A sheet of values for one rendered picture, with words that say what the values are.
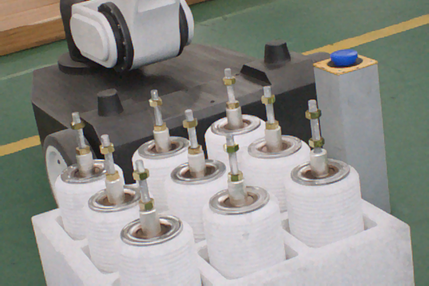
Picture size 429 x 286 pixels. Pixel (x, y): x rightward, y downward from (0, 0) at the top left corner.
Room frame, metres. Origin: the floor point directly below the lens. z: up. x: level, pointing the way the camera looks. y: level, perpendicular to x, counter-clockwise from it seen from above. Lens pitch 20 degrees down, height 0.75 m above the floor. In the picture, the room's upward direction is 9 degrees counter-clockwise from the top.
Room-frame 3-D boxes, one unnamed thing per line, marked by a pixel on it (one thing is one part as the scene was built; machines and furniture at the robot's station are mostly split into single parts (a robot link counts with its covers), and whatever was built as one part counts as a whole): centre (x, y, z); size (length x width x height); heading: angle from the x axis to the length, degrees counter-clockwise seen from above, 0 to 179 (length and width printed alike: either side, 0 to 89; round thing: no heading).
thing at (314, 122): (1.13, -0.14, 0.31); 0.01 x 0.01 x 0.08
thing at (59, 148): (1.59, 0.24, 0.10); 0.20 x 0.05 x 0.20; 25
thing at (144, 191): (1.04, 0.08, 0.30); 0.01 x 0.01 x 0.08
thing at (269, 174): (1.24, -0.09, 0.16); 0.10 x 0.10 x 0.18
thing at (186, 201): (1.19, 0.02, 0.16); 0.10 x 0.10 x 0.18
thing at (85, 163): (1.26, 0.17, 0.26); 0.02 x 0.02 x 0.03
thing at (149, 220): (1.04, 0.08, 0.26); 0.02 x 0.02 x 0.03
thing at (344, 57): (1.37, -0.22, 0.32); 0.04 x 0.04 x 0.02
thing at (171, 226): (1.04, 0.08, 0.25); 0.08 x 0.08 x 0.01
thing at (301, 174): (1.13, -0.14, 0.25); 0.08 x 0.08 x 0.01
